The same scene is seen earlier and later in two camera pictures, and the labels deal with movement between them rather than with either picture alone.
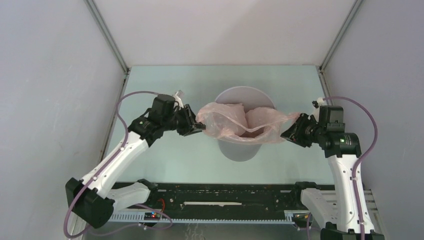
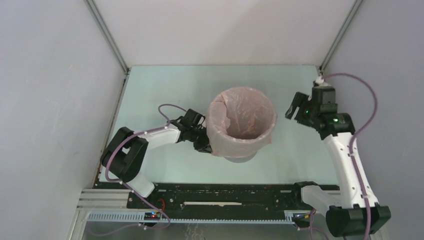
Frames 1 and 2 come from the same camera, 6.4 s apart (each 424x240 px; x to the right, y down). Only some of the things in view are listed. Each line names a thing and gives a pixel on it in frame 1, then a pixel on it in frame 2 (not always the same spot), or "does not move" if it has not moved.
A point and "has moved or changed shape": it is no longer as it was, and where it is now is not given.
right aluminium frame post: [339, 35] does not move
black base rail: [219, 197] does not move
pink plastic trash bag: [232, 123] has moved or changed shape
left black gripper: [190, 124] → [204, 146]
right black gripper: [294, 133] → [300, 99]
